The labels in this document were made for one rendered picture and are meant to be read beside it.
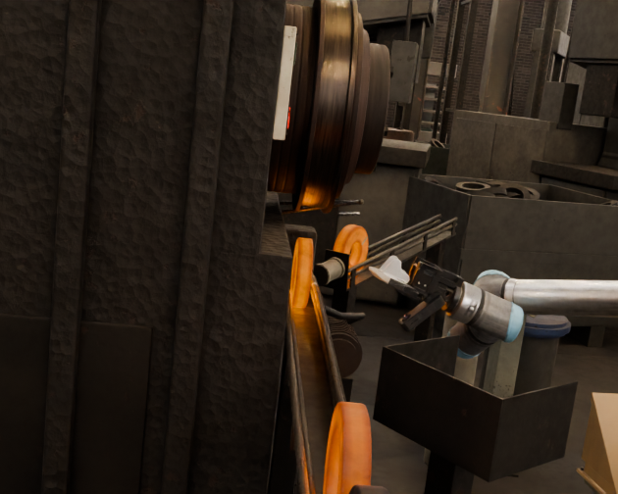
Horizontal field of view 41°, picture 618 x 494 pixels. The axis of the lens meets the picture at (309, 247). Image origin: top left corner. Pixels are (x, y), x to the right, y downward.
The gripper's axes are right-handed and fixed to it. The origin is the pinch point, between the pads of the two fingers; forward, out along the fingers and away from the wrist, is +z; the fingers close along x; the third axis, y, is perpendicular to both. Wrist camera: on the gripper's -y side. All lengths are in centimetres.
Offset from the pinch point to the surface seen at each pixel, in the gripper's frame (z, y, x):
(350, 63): 27, 39, 21
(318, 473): 12, -19, 73
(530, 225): -108, 20, -201
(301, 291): 14.5, -8.7, 8.7
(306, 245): 17.2, 0.5, 4.8
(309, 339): 11.1, -14.3, 22.1
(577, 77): -197, 138, -480
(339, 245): 2.5, -2.5, -38.0
